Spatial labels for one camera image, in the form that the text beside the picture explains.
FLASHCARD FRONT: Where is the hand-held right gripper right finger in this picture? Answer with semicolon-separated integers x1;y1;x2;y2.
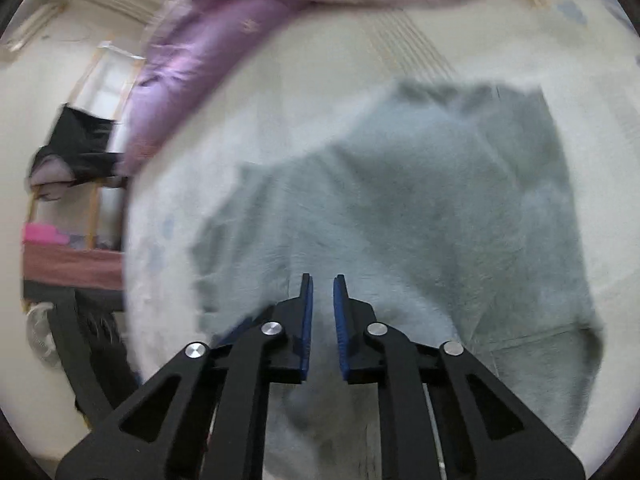
333;274;586;480

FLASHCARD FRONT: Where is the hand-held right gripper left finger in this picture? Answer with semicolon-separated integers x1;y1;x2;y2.
55;273;314;480

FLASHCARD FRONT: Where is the grey fuzzy sweater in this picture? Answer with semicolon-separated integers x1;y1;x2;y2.
189;79;605;480

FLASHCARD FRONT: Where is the wooden clothes rack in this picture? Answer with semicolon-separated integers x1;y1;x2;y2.
27;42;147;253

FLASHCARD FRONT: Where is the cream patterned bed sheet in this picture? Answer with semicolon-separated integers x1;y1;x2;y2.
122;0;640;480

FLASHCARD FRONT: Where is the black chair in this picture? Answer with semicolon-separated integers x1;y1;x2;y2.
49;287;141;433

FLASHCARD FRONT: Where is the brown wooden desk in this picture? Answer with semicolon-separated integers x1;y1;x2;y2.
23;242;126;292

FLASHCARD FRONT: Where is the white electric fan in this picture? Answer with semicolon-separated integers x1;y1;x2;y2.
26;302;63;368

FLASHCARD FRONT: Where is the purple quilt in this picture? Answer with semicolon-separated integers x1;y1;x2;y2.
121;0;311;177

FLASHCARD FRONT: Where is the pink cloth on desk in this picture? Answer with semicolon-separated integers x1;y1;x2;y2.
23;224;67;247

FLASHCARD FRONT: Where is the black garment on rack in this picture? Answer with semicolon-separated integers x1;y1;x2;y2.
29;104;126;202

